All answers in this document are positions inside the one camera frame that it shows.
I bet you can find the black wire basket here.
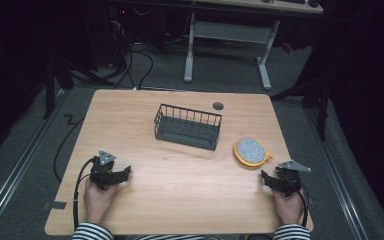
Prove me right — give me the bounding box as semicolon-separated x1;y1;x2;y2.
153;103;223;152

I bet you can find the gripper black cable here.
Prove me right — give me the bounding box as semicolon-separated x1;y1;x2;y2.
281;174;310;228
72;157;96;230

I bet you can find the white-legged desk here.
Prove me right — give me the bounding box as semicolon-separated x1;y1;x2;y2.
183;0;324;91

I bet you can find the black metal stand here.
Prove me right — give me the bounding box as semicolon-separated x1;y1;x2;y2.
42;56;76;121
270;76;331;142

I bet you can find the person's left hand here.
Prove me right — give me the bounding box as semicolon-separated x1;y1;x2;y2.
83;179;120;225

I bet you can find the black tape strip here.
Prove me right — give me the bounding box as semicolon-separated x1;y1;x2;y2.
43;200;68;211

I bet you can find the bundle of black cables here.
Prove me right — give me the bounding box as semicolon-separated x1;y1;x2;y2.
108;13;155;91

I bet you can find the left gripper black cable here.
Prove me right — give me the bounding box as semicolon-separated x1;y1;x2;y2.
72;157;96;230

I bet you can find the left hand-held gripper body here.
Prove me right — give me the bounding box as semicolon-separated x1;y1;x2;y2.
89;150;127;192

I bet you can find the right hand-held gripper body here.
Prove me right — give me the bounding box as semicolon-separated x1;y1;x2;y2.
269;160;312;198

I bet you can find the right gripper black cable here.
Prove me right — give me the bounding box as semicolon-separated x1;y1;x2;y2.
281;174;310;228

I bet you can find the black floor cable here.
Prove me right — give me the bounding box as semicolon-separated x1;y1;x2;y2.
53;114;86;184

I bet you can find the round yellow-rimmed grey scrubber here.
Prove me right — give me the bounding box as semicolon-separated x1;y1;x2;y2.
233;137;274;168

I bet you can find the person's right hand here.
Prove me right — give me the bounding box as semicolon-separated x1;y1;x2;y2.
272;186;307;226

